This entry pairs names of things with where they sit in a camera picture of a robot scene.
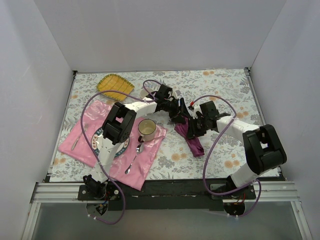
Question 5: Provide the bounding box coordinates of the purple cloth napkin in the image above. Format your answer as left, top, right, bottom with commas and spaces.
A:
174, 117, 205, 158

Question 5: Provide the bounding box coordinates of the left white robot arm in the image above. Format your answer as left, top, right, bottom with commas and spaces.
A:
83, 84, 192, 200

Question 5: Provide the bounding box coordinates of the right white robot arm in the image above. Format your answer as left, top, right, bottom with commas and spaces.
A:
187, 101, 287, 199

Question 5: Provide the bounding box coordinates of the pale green mug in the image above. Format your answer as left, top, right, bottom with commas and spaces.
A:
139, 87, 154, 99

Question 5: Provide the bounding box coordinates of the cream enamel mug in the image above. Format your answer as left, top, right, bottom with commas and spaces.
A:
138, 119, 157, 143

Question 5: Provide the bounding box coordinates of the silver spoon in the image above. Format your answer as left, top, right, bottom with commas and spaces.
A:
124, 142, 144, 175

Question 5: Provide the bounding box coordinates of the yellow woven tray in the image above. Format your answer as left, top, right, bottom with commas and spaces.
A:
96, 73, 135, 102

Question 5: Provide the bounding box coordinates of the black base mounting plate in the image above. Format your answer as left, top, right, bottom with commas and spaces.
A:
77, 179, 256, 211

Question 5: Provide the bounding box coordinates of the pink floral cloth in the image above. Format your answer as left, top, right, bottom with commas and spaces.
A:
58, 100, 167, 191

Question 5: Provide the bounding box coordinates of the white plate blue rim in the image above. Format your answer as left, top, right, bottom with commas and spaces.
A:
91, 127, 130, 158

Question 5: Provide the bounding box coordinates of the silver fork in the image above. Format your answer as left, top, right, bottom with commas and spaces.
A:
70, 123, 89, 151

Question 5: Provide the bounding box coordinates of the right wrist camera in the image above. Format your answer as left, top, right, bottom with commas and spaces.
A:
188, 101, 202, 119

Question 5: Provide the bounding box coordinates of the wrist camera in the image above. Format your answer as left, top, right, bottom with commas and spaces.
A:
172, 89, 181, 99
188, 101, 202, 119

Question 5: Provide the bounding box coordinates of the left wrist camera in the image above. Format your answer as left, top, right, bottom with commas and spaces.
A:
172, 89, 181, 99

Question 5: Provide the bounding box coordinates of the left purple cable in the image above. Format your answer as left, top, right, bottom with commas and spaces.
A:
80, 79, 163, 225

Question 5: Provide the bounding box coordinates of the purple cable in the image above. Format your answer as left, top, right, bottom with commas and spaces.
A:
80, 79, 163, 225
189, 94, 262, 218

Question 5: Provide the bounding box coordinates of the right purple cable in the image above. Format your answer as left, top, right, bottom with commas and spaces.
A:
189, 94, 262, 218

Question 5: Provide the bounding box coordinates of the aluminium frame rail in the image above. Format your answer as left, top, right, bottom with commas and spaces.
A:
21, 182, 84, 240

